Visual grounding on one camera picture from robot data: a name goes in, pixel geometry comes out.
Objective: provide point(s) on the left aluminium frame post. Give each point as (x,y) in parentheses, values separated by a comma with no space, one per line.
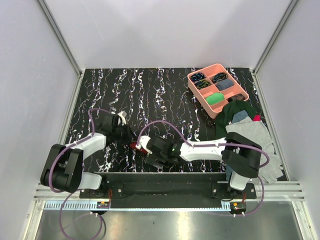
(59,36)

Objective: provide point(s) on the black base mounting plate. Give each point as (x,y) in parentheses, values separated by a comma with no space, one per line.
(167,191)

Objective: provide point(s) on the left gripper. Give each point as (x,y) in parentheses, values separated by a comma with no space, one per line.
(130,136)

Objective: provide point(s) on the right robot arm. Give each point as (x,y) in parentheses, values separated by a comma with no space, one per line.
(242,155)

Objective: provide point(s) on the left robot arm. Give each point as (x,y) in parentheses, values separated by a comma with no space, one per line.
(63,169)

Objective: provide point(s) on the red cloth napkin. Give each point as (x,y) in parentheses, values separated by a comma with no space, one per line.
(133,145)

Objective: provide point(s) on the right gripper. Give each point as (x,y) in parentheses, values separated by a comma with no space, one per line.
(150,158)

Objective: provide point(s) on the magenta cloth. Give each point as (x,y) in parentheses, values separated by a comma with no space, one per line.
(257,118)

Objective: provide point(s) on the pink compartment tray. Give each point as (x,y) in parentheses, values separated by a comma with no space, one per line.
(214,87)

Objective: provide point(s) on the dark green cloth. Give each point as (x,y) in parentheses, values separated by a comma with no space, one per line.
(227,114)

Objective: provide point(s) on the right aluminium frame post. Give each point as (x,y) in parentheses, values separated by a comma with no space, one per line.
(276,33)

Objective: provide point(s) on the grey cloth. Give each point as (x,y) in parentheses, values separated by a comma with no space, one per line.
(257,132)

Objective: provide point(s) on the aluminium frame post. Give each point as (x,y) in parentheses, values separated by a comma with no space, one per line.
(276,33)
(59,36)

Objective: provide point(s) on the green rolled cloth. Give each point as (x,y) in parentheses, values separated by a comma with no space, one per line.
(214,98)

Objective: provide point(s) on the blue rolled cloth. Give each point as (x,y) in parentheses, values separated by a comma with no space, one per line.
(224,84)

